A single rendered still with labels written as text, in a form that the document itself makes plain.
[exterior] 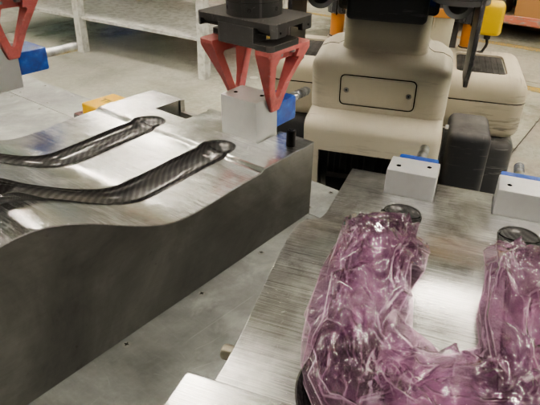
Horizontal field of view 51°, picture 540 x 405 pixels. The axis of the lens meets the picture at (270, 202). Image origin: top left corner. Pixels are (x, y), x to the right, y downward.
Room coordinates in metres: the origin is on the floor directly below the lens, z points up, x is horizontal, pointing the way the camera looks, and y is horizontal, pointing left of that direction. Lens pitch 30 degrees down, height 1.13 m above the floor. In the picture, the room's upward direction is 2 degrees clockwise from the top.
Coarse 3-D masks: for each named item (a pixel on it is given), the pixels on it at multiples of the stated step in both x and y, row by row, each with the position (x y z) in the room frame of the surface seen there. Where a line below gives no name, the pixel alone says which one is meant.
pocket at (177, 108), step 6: (174, 102) 0.67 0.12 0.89; (180, 102) 0.68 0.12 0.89; (162, 108) 0.66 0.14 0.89; (168, 108) 0.66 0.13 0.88; (174, 108) 0.67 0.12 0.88; (180, 108) 0.68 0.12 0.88; (174, 114) 0.67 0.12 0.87; (180, 114) 0.68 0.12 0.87; (186, 114) 0.67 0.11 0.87; (192, 114) 0.67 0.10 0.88
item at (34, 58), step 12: (0, 48) 0.64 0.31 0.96; (24, 48) 0.68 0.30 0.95; (36, 48) 0.68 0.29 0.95; (48, 48) 0.71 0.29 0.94; (60, 48) 0.72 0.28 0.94; (72, 48) 0.74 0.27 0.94; (0, 60) 0.64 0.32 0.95; (12, 60) 0.65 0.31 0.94; (24, 60) 0.67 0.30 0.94; (36, 60) 0.68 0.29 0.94; (0, 72) 0.64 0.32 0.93; (12, 72) 0.65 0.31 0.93; (24, 72) 0.66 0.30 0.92; (0, 84) 0.63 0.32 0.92; (12, 84) 0.65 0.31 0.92
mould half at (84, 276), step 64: (64, 128) 0.59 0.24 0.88; (192, 128) 0.59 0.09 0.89; (192, 192) 0.45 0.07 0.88; (256, 192) 0.48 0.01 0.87; (0, 256) 0.28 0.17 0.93; (64, 256) 0.32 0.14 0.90; (128, 256) 0.36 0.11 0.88; (192, 256) 0.41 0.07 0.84; (0, 320) 0.27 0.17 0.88; (64, 320) 0.31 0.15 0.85; (128, 320) 0.35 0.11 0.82; (0, 384) 0.27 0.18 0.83
